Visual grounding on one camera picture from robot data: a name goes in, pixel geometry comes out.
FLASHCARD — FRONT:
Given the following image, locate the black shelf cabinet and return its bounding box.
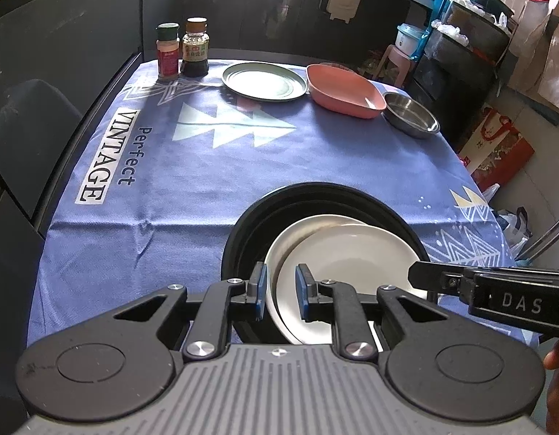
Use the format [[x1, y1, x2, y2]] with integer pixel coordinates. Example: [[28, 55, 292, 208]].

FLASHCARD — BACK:
[[406, 0, 512, 115]]

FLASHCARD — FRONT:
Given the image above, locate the blue white lidded container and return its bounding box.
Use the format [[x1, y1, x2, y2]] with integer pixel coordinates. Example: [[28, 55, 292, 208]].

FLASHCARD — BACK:
[[394, 24, 426, 58]]

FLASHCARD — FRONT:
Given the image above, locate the white plastic bag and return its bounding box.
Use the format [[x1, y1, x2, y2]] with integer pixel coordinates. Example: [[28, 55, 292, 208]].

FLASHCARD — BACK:
[[431, 18, 471, 49], [479, 183, 535, 255], [449, 0, 507, 24]]

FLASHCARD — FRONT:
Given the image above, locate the large black bowl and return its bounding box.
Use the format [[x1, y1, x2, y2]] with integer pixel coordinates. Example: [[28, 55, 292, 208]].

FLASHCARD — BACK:
[[221, 182, 437, 359]]

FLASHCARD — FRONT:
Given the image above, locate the pink square dish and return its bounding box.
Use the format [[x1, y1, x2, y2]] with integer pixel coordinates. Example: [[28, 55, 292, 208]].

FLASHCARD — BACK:
[[305, 63, 387, 120]]

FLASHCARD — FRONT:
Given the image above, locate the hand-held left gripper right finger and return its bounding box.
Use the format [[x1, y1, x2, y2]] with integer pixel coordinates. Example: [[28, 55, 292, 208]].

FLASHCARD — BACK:
[[295, 263, 451, 360]]

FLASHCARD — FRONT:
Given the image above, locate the pink plastic stool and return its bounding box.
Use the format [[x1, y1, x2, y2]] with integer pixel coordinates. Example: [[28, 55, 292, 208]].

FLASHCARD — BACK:
[[369, 44, 416, 90]]

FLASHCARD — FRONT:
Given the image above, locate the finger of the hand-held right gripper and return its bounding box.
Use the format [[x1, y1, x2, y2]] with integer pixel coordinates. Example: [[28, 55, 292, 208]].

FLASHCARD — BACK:
[[408, 260, 467, 302]]

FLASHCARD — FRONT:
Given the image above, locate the dark soy sauce bottle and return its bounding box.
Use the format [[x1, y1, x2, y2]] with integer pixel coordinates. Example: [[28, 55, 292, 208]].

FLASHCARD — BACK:
[[180, 17, 210, 78]]

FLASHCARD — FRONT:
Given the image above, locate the green plate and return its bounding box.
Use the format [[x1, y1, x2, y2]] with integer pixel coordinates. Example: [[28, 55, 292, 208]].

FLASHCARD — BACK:
[[221, 62, 308, 103]]

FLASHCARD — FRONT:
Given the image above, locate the white plate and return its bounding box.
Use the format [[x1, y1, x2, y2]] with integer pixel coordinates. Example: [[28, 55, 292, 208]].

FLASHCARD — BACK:
[[264, 213, 371, 328], [276, 223, 429, 346]]

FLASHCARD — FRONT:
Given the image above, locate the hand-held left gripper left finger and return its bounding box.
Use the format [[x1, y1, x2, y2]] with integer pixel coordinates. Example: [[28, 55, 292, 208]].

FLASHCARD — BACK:
[[111, 262, 268, 360]]

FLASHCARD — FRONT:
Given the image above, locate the red spice bottle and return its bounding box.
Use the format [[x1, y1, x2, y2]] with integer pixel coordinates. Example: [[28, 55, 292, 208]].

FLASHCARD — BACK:
[[155, 22, 181, 82]]

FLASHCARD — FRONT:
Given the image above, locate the blue printed tablecloth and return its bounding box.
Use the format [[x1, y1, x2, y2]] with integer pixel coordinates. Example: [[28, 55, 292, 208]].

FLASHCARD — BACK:
[[28, 57, 544, 372]]

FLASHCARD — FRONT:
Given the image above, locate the red gift bag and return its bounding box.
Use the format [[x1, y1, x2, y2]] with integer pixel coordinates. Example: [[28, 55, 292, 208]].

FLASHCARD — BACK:
[[458, 106, 537, 192]]

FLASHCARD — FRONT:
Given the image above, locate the stainless steel bowl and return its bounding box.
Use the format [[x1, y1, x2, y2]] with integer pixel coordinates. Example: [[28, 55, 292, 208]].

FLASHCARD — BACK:
[[381, 91, 442, 139]]

